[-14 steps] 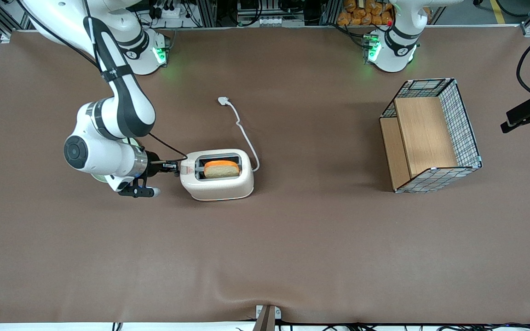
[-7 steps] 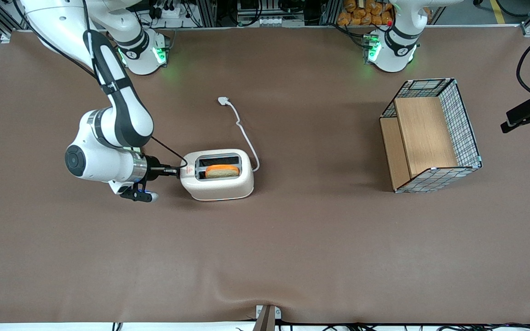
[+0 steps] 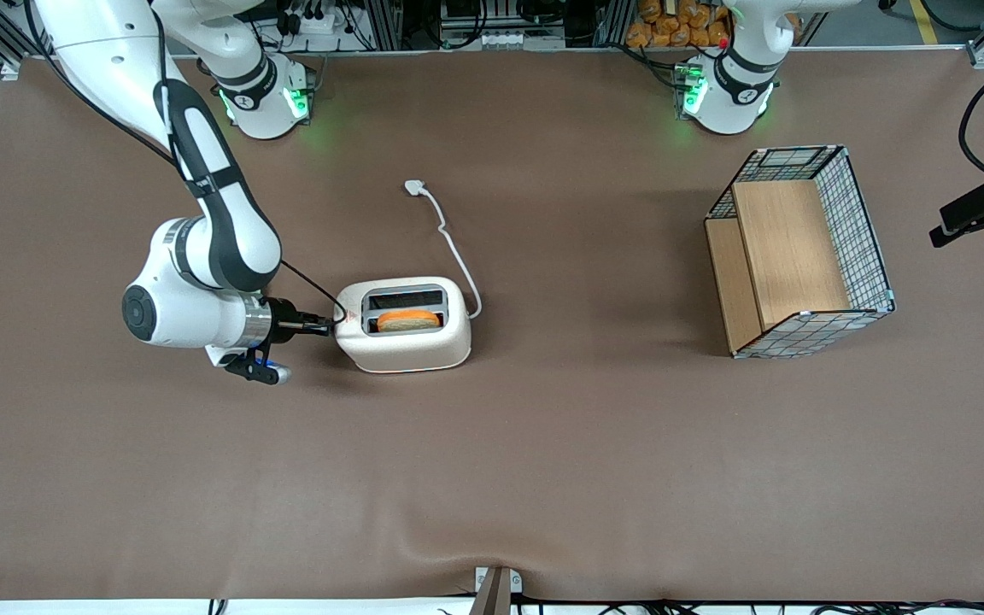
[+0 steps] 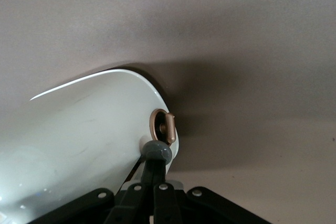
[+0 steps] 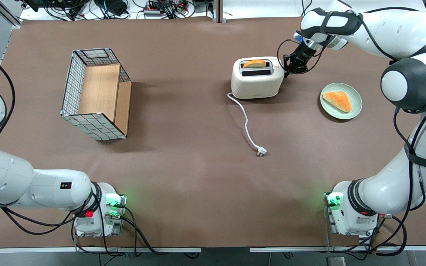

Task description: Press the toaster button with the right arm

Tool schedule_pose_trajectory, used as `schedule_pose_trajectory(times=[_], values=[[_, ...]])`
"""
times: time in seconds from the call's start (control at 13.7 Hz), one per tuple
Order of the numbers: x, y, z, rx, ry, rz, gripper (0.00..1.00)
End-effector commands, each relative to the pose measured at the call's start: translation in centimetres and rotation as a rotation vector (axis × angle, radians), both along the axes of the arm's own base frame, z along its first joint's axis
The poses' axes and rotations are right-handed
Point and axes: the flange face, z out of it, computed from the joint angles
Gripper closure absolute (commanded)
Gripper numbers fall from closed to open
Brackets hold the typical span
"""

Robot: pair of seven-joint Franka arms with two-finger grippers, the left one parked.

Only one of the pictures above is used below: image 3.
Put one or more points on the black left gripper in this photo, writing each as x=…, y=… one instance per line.
x=973, y=208

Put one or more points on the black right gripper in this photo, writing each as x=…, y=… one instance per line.
x=285, y=321

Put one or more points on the white two-slot toaster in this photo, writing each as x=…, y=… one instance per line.
x=407, y=350

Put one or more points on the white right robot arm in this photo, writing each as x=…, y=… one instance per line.
x=219, y=231

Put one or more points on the bread slice with orange crust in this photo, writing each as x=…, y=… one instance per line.
x=408, y=322

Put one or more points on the wooden step shelf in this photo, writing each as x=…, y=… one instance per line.
x=787, y=248

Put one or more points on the white power strip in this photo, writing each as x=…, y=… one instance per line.
x=317, y=21

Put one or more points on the silver electronics box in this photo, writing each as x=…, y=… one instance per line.
x=500, y=30

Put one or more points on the bag of bread rolls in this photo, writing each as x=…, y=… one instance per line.
x=671, y=26

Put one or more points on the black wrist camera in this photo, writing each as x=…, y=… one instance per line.
x=257, y=369

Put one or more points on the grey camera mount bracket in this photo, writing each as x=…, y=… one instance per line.
x=497, y=589

